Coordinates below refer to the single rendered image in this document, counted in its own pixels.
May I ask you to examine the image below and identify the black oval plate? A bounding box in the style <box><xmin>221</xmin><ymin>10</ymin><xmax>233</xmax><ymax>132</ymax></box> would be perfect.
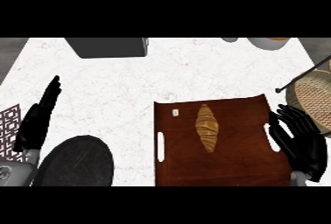
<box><xmin>32</xmin><ymin>135</ymin><xmax>115</xmax><ymax>187</ymax></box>

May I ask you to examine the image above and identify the dark grey box appliance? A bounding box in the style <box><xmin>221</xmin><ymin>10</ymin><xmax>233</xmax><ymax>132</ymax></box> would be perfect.
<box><xmin>63</xmin><ymin>38</ymin><xmax>150</xmax><ymax>60</ymax></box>

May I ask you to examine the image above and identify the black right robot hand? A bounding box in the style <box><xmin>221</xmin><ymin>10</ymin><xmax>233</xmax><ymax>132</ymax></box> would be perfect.
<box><xmin>267</xmin><ymin>103</ymin><xmax>328</xmax><ymax>183</ymax></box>

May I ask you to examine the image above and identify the golden brown croissant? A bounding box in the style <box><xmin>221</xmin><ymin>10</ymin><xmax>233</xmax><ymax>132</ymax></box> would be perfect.
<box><xmin>193</xmin><ymin>103</ymin><xmax>220</xmax><ymax>153</ymax></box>

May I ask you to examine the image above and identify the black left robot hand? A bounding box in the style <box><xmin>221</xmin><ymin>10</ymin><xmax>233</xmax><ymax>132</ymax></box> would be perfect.
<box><xmin>11</xmin><ymin>74</ymin><xmax>63</xmax><ymax>153</ymax></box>

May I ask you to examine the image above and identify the grey bowl with orange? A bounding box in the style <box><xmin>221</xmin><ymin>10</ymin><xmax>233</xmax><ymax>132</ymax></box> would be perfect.
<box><xmin>246</xmin><ymin>38</ymin><xmax>292</xmax><ymax>52</ymax></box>

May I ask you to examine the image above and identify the brown wooden tray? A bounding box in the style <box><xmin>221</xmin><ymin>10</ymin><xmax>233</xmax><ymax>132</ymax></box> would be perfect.
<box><xmin>152</xmin><ymin>94</ymin><xmax>292</xmax><ymax>187</ymax></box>

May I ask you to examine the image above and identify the wicker tiered basket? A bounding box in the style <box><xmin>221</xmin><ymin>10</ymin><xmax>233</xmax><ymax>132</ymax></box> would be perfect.
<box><xmin>273</xmin><ymin>55</ymin><xmax>331</xmax><ymax>137</ymax></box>

